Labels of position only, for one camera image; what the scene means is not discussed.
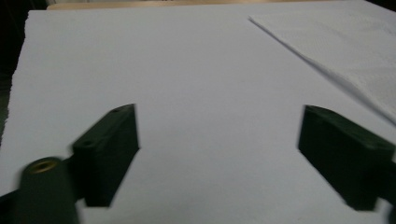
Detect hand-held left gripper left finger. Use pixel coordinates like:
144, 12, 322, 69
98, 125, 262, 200
71, 103, 140, 208

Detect white paper towel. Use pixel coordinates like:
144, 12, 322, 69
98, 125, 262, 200
247, 6, 396, 126

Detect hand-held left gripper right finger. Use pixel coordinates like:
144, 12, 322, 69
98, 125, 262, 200
297, 105, 396, 212

